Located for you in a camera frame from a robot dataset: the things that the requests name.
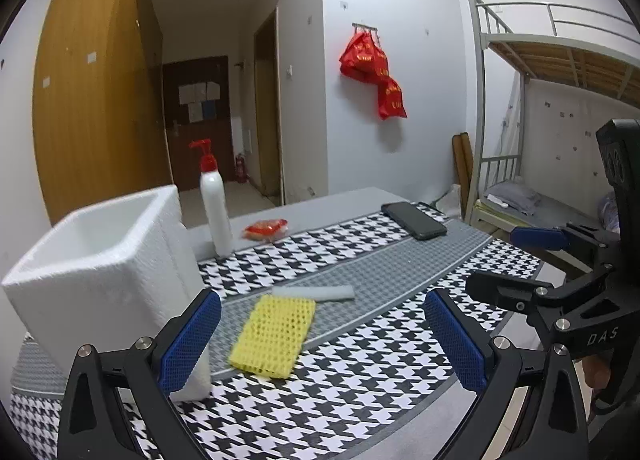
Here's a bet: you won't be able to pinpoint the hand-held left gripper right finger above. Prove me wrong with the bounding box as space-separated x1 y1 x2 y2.
424 289 592 460

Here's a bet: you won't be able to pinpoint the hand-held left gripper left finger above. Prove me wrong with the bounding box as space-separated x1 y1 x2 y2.
57 289 223 460

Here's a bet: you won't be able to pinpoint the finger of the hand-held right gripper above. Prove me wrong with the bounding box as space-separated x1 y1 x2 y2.
465 270 557 314
510 221 622 262

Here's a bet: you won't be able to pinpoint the yellow foam net sleeve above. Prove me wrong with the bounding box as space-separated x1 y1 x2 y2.
228 294 317 379

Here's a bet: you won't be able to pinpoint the white foam box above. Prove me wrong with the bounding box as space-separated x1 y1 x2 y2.
1 184 213 402

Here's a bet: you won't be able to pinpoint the white foam net sleeve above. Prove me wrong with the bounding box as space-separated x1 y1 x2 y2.
271 284 356 304

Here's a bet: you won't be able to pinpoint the person's right hand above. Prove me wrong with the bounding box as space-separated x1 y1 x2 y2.
575 355 614 392

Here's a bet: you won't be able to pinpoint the grey bed sheet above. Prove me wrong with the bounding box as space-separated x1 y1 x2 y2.
482 179 603 237

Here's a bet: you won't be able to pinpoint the white plastic bag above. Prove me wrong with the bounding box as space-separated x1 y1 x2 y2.
429 184 467 222

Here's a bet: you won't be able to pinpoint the wooden boards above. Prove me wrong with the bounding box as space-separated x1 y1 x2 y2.
452 134 476 223

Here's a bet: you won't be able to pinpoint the black smartphone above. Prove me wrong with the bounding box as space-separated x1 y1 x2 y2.
381 201 449 241

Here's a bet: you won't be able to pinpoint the black white houndstooth mat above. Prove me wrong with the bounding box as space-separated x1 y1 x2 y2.
10 210 547 460

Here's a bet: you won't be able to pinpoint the white bottle with red pump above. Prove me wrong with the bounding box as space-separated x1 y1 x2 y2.
189 139 235 258

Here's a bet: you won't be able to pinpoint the red snack packet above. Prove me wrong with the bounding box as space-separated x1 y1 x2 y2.
243 219 290 243

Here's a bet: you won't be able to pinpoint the grey metal bunk bed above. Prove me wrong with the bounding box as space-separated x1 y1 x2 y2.
465 0 640 272

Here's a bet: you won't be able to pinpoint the dark brown entrance door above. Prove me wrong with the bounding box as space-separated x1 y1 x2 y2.
161 55 235 193

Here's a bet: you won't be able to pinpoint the blue white paper notice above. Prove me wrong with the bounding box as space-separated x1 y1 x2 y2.
189 100 219 123

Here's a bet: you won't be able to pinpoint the red plastic bags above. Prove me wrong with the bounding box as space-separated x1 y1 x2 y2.
339 30 408 121

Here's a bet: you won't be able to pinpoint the light wooden side door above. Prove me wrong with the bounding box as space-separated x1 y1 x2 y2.
252 8 284 206

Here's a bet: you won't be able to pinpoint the wooden wardrobe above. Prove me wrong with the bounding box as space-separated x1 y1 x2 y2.
32 0 170 226

